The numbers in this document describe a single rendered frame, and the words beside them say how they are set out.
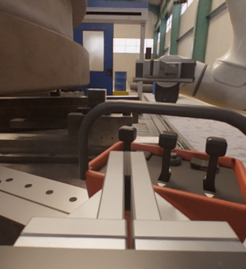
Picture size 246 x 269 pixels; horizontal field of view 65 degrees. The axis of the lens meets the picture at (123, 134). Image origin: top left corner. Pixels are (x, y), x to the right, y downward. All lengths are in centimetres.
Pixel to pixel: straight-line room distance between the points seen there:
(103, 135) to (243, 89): 95
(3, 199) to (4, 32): 57
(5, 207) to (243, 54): 65
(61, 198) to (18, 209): 8
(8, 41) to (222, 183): 77
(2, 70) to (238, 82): 74
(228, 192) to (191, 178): 5
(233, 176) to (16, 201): 38
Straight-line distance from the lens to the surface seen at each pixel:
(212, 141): 24
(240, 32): 64
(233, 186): 28
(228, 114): 18
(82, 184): 120
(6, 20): 85
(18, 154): 162
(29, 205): 43
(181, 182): 26
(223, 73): 60
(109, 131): 133
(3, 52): 82
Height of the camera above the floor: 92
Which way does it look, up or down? 16 degrees down
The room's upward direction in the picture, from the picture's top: 2 degrees clockwise
